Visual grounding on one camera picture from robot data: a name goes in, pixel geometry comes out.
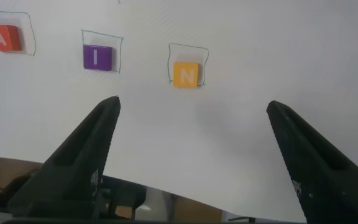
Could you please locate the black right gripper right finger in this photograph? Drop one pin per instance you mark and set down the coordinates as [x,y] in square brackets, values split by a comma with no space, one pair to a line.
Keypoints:
[319,165]

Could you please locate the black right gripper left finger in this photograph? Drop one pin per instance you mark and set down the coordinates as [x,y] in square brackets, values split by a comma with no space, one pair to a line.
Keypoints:
[79,161]

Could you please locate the yellow letter block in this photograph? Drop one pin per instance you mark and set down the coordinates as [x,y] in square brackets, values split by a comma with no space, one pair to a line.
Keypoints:
[185,74]

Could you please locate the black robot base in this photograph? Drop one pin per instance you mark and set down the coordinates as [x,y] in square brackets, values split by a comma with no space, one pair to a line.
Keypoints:
[123,194]

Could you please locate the purple I letter block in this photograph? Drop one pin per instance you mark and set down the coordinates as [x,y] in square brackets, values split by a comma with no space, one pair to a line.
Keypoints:
[97,57]

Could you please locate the orange A letter block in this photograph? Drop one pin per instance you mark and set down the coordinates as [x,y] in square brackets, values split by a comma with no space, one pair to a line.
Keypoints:
[2,38]

